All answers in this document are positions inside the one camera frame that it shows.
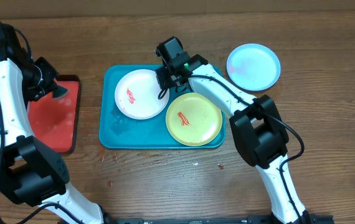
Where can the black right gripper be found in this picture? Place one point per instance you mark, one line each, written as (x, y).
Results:
(161, 76)

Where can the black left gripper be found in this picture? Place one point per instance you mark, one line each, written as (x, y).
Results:
(35, 93)

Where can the white plate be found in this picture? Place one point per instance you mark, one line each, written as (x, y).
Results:
(138, 95)

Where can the light blue plate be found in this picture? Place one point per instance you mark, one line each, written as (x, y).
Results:
(253, 67)

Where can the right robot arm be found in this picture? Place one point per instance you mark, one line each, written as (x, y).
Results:
(260, 136)

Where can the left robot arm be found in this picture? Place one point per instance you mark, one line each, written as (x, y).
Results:
(30, 171)

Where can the dark red sponge tray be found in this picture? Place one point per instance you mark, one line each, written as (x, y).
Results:
(54, 121)

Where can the teal plastic tray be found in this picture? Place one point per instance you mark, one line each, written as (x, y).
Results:
(117, 131)

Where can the yellow green plate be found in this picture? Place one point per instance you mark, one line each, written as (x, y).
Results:
(193, 120)

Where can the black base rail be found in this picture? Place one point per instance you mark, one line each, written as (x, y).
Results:
(253, 219)

